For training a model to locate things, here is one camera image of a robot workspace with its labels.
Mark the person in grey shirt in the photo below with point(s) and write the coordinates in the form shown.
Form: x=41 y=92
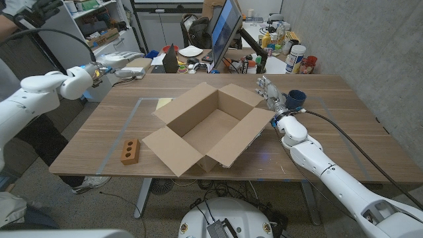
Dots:
x=43 y=139

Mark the black backpack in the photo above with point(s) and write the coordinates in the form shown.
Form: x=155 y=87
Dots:
x=198 y=31

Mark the blue plastic bin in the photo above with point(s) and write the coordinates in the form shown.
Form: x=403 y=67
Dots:
x=152 y=54

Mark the black round fan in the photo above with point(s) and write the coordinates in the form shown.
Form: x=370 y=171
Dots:
x=161 y=186

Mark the small tan cardboard box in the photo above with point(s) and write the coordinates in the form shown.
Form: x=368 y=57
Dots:
x=142 y=62

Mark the white power box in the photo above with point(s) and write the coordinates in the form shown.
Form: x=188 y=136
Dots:
x=140 y=69

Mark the brown brick block with holes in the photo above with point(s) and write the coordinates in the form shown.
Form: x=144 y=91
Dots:
x=130 y=152

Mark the white wipes canister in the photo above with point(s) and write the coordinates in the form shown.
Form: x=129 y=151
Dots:
x=295 y=59

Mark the person's bare forearm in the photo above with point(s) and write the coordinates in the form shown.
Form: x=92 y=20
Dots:
x=6 y=28

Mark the cardboard box with printed label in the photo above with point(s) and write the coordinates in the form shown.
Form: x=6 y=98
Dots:
x=102 y=39

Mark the black teleoperation glove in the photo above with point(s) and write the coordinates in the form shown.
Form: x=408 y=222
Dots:
x=39 y=10

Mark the black bottle with white lettering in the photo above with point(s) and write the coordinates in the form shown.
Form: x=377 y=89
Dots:
x=245 y=67

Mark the white robot torso edge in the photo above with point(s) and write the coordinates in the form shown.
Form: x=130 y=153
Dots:
x=66 y=234

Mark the light grey fabric bundle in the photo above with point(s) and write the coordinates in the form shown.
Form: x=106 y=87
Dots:
x=11 y=206

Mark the open cardboard box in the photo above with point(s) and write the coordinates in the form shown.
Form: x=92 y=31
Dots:
x=208 y=132

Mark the white sneaker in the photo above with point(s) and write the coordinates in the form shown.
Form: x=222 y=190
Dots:
x=91 y=183

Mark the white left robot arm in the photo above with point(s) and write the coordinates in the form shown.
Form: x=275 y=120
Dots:
x=36 y=96

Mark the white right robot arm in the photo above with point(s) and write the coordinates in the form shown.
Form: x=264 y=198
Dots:
x=343 y=185

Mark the black keyboard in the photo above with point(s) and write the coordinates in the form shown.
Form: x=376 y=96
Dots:
x=207 y=57

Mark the yellow mustard bottle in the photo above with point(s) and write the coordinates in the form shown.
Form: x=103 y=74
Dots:
x=266 y=40

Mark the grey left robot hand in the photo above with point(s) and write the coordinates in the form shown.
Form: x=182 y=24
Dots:
x=119 y=59

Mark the white shelf cabinet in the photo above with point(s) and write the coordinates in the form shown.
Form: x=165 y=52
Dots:
x=66 y=49

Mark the grey table leg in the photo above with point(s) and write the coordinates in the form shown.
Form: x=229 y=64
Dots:
x=142 y=198
x=310 y=201

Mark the yellow sponge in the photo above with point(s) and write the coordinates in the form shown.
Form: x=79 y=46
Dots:
x=162 y=103

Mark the white plate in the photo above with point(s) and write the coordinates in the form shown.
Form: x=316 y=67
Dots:
x=190 y=51

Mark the white game controller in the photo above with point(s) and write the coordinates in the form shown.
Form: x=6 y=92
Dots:
x=198 y=66

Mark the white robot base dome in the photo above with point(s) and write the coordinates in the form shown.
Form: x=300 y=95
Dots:
x=228 y=211

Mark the computer monitor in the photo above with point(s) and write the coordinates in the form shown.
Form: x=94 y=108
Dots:
x=224 y=29

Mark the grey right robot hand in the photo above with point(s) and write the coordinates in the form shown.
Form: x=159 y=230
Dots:
x=272 y=94

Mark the dark blue cup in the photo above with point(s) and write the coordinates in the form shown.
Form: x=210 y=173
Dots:
x=297 y=97

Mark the red bowl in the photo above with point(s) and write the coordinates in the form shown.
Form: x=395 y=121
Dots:
x=168 y=49

